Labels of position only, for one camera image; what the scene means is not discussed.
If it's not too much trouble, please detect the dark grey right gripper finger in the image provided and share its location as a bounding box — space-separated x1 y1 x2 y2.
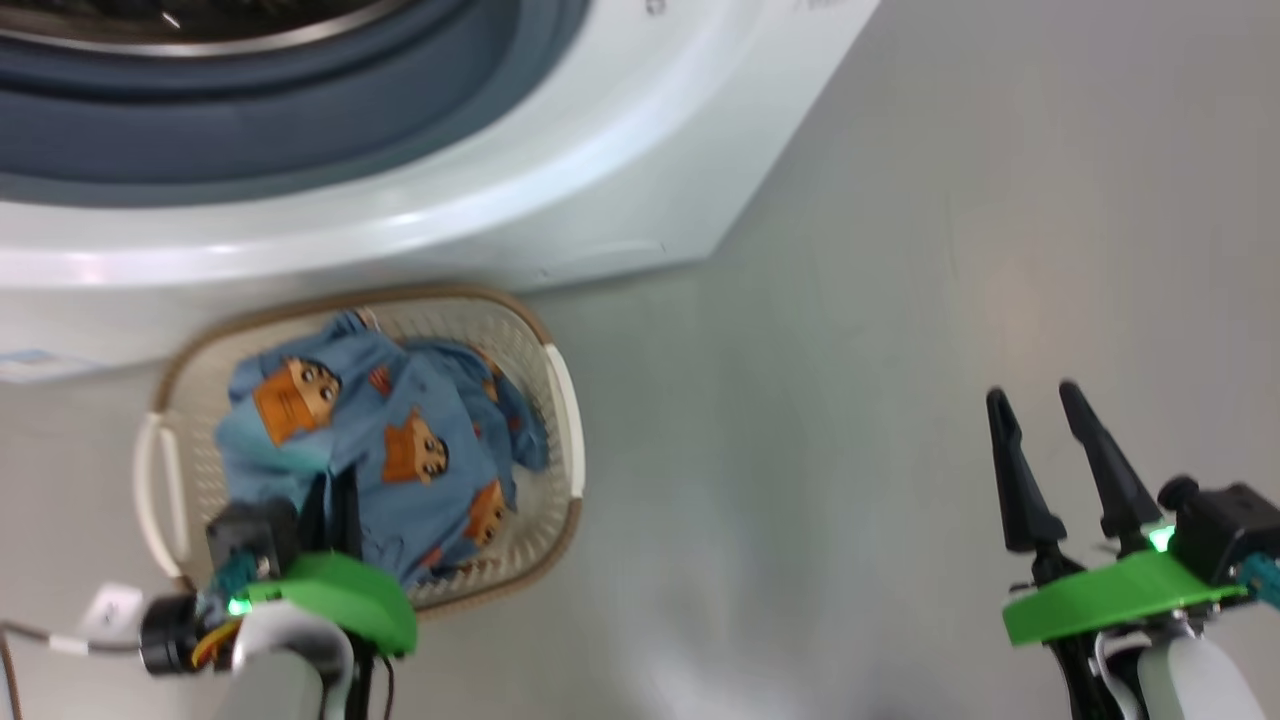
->
1058 380 1166 556
985 388 1068 553

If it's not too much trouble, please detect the blue cartoon print garment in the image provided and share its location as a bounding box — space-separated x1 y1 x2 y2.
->
215 310 551 591

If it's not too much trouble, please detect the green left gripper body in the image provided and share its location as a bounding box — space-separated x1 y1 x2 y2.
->
230 550 418 661

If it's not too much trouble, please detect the grey rubber door gasket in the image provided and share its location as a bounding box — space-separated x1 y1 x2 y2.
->
0 0 591 209

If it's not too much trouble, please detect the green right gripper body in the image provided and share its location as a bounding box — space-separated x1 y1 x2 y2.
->
1003 550 1251 646

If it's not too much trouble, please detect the cream perforated laundry basket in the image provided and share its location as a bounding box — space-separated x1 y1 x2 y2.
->
133 285 586 621

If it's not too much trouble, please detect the white washing machine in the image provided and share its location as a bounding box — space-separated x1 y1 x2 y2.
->
0 0 881 386

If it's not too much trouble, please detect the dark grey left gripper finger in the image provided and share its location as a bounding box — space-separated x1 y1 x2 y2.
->
298 475 329 556
333 466 363 557

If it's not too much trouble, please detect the left camera cable teal plug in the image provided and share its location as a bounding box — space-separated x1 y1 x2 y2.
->
0 550 263 661

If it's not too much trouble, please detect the white left cable tag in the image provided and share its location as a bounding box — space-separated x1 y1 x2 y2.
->
83 583 146 638

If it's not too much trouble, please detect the steel washer drum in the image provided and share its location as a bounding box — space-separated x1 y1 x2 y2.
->
0 0 401 56

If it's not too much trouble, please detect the blue energy label sticker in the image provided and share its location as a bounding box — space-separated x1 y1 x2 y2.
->
0 348 76 386

